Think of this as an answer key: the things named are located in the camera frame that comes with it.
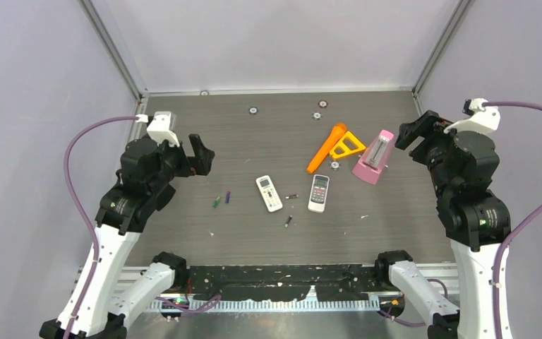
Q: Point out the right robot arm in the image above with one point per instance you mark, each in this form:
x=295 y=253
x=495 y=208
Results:
x=461 y=163

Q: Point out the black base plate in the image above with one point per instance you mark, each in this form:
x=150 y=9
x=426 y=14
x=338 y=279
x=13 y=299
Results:
x=283 y=283

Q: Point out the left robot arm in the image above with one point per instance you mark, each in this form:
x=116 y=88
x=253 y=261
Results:
x=142 y=187

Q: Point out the grey poker chip upper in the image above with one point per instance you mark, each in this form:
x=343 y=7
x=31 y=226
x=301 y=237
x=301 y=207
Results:
x=317 y=115

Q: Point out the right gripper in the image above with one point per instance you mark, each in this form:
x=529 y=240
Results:
x=430 y=125

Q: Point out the grey poker chip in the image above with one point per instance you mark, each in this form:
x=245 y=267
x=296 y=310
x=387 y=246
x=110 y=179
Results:
x=317 y=115
x=334 y=164

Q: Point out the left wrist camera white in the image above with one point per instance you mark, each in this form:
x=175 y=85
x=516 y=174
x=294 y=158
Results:
x=161 y=128

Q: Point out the white grey remote control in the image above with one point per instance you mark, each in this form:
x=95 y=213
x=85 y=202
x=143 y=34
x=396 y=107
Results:
x=318 y=195

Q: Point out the yellow triangle ruler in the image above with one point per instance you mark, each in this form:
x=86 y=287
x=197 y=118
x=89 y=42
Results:
x=347 y=145

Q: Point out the grey poker chip lower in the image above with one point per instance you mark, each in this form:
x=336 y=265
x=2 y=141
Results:
x=334 y=164

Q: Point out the pink metronome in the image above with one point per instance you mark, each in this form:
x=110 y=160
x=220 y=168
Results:
x=373 y=162

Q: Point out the white beige remote control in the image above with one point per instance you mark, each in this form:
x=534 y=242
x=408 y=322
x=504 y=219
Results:
x=269 y=194

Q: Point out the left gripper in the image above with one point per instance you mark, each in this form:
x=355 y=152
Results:
x=200 y=162

